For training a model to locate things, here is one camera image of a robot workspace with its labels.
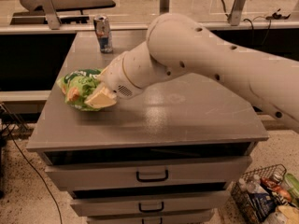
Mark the grey drawer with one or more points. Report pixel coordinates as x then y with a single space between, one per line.
140 174
190 217
150 204

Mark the right metal bracket post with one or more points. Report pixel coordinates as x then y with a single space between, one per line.
234 17

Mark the green rice chip bag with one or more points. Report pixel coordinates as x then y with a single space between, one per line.
77 86

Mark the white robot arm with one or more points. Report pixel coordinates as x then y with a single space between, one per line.
176 45

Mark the wire mesh basket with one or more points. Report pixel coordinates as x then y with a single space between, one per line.
281 186

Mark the dark blue snack bag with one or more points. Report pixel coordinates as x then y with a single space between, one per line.
263 204

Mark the left metal bracket post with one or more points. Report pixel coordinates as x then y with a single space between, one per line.
51 15

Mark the bottom grey drawer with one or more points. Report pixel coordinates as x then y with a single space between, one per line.
190 217

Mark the top grey drawer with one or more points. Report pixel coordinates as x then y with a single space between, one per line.
140 174

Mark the metal bracket post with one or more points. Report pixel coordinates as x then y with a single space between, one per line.
164 6
234 17
51 15

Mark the clear plastic water bottle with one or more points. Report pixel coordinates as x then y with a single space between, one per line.
251 185

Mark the grey drawer cabinet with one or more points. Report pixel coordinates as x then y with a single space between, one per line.
190 117

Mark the middle metal bracket post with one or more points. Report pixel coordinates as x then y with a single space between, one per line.
164 6

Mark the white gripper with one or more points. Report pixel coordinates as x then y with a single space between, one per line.
116 75

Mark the middle grey drawer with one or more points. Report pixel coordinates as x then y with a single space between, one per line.
150 204

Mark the dark desk in background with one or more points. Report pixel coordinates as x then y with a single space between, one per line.
34 13

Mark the blue silver drink can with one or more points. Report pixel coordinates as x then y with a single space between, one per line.
103 33

